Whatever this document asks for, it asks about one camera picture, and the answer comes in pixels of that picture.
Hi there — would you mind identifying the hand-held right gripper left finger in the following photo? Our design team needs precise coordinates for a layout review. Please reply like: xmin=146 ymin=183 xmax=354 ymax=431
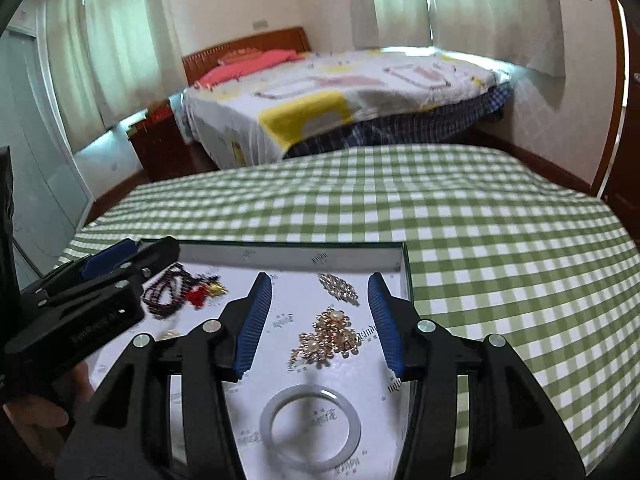
xmin=55 ymin=271 xmax=281 ymax=480

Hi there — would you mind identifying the brown wooden door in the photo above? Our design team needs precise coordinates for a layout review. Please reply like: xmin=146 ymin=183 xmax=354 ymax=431
xmin=590 ymin=0 xmax=640 ymax=241

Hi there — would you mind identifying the green checked tablecloth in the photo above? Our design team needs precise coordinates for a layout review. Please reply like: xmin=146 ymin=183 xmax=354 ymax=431
xmin=55 ymin=144 xmax=640 ymax=478

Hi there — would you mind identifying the pale wardrobe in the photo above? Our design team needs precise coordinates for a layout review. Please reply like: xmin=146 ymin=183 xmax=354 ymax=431
xmin=0 ymin=27 xmax=96 ymax=291

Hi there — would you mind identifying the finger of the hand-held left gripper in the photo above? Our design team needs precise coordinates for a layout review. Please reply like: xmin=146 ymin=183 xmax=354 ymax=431
xmin=20 ymin=239 xmax=146 ymax=297
xmin=37 ymin=236 xmax=181 ymax=307

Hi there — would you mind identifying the red knot charm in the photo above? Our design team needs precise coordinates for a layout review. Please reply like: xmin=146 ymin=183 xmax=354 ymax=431
xmin=187 ymin=275 xmax=228 ymax=308

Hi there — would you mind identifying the pink pillow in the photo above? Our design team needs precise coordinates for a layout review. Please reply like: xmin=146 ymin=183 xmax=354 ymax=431
xmin=197 ymin=49 xmax=301 ymax=88

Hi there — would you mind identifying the blue plaid bed cover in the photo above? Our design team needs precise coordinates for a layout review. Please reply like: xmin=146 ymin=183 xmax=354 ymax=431
xmin=282 ymin=82 xmax=511 ymax=161

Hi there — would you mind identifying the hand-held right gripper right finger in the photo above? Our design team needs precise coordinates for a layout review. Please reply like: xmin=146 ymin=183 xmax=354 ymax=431
xmin=366 ymin=271 xmax=586 ymax=480

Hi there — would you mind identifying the dark red bead bracelet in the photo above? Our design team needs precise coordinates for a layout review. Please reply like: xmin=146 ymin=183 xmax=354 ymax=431
xmin=141 ymin=266 xmax=201 ymax=318

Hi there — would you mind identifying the gold flower brooch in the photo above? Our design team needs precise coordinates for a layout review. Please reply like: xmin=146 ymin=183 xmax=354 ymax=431
xmin=317 ymin=272 xmax=360 ymax=307

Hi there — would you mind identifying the red embroidered cushion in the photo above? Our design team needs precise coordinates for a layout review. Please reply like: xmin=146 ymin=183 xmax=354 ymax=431
xmin=217 ymin=47 xmax=263 ymax=66

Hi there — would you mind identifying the gold pearl tassel brooch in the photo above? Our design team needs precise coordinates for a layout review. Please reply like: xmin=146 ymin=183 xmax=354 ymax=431
xmin=287 ymin=307 xmax=362 ymax=371

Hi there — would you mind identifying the white sheer curtain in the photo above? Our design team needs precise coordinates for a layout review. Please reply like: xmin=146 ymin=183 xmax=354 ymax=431
xmin=42 ymin=0 xmax=173 ymax=153
xmin=350 ymin=0 xmax=433 ymax=53
xmin=425 ymin=0 xmax=568 ymax=78

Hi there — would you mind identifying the person's left hand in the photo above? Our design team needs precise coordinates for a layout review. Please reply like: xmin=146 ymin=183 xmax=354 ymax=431
xmin=0 ymin=361 xmax=95 ymax=443

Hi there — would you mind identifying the wooden headboard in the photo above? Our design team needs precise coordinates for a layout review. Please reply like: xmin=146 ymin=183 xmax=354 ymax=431
xmin=181 ymin=26 xmax=312 ymax=86

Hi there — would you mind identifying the dark wooden nightstand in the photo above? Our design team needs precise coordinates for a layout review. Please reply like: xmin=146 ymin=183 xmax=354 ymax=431
xmin=127 ymin=110 xmax=211 ymax=183

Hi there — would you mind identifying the bed with patterned cover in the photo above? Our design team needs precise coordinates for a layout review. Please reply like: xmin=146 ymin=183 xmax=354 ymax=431
xmin=180 ymin=49 xmax=511 ymax=168

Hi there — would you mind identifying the white jade bangle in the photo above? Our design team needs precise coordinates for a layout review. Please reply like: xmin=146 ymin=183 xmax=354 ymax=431
xmin=259 ymin=384 xmax=362 ymax=472

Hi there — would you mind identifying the dark green paper-lined tray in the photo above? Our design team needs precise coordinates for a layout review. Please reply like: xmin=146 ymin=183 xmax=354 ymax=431
xmin=87 ymin=241 xmax=413 ymax=480

